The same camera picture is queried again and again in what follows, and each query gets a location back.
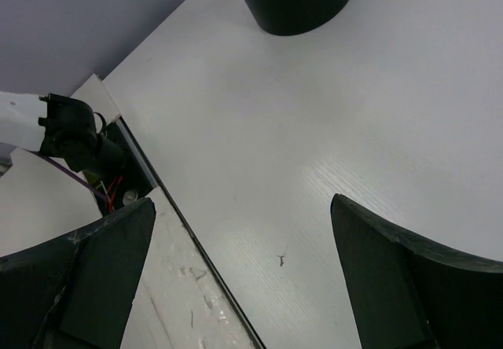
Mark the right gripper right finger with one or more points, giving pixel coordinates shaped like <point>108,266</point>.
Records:
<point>408,291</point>

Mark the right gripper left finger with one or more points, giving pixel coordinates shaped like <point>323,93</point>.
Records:
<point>77,290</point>

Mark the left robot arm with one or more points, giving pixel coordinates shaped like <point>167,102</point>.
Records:
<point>59,127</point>

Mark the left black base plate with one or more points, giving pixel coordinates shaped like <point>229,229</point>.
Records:
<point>136,179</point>

